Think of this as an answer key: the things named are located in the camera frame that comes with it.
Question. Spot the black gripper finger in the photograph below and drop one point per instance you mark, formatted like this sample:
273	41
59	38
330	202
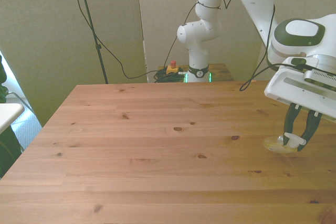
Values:
289	124
311	129

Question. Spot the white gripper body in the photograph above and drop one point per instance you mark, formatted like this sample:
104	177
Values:
294	90

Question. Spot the small yellow object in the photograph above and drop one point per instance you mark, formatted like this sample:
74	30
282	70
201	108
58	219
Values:
273	144

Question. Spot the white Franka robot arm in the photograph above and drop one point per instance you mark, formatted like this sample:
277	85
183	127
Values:
199	40

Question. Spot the yellow emergency stop button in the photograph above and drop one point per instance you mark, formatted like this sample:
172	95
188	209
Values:
173	69

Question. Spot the white vertical corner strip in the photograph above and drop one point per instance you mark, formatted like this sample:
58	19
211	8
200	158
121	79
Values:
144	58

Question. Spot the white side table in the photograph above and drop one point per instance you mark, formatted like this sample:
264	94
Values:
9	113

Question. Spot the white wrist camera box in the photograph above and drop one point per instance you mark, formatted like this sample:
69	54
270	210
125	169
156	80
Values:
320	75

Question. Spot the wooden robot base pedestal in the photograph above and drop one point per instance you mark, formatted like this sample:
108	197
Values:
223	73

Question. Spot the thin black camera stand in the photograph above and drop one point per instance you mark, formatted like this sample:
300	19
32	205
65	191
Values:
90	19

